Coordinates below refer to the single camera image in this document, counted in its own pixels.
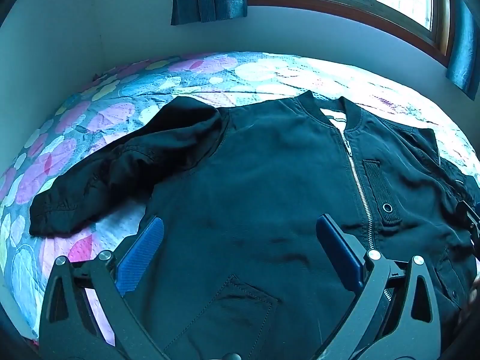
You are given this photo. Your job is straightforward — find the floral patterned bedspread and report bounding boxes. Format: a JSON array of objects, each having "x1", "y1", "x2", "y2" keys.
[{"x1": 0, "y1": 51, "x2": 480, "y2": 347}]

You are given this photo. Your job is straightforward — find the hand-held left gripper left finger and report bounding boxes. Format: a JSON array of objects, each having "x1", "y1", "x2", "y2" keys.
[{"x1": 39, "y1": 215, "x2": 170, "y2": 360}]

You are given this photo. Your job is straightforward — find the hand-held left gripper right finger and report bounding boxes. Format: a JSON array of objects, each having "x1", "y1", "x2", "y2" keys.
[{"x1": 316, "y1": 214, "x2": 442, "y2": 360}]

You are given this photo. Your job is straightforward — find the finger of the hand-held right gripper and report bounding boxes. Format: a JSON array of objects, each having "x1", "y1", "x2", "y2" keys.
[{"x1": 456, "y1": 199, "x2": 480, "y2": 260}]

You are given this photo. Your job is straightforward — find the black zip jacket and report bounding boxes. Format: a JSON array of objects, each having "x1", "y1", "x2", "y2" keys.
[{"x1": 29, "y1": 91, "x2": 480, "y2": 360}]

